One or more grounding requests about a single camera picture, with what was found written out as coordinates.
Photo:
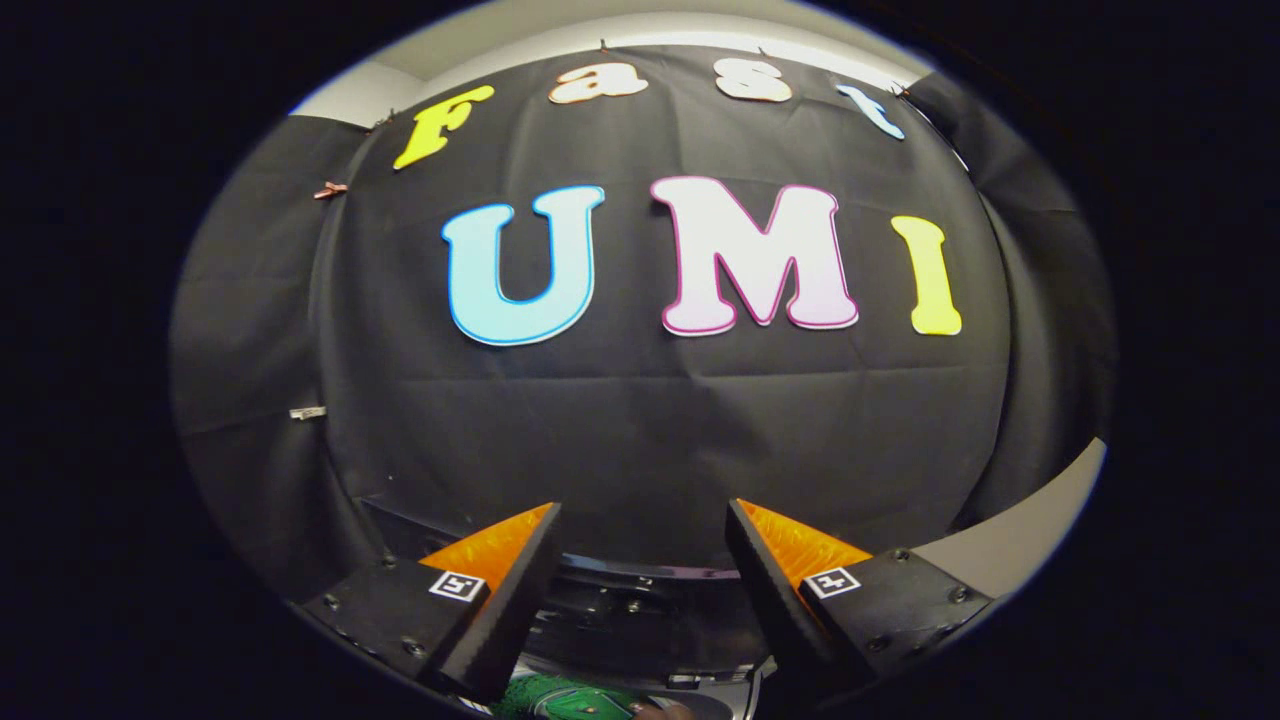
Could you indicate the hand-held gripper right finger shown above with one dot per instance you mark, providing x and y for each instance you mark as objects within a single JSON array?
[{"x": 770, "y": 600}]

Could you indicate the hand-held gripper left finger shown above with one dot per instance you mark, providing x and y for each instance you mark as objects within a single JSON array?
[{"x": 515, "y": 610}]

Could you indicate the green polo shirt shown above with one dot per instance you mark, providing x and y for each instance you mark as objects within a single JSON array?
[{"x": 570, "y": 700}]

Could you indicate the black backdrop cloth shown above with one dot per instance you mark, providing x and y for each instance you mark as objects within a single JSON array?
[{"x": 650, "y": 420}]

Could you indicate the silver clip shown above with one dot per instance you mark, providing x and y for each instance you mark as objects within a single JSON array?
[{"x": 307, "y": 412}]

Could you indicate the copper clip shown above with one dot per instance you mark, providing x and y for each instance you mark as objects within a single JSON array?
[{"x": 330, "y": 189}]

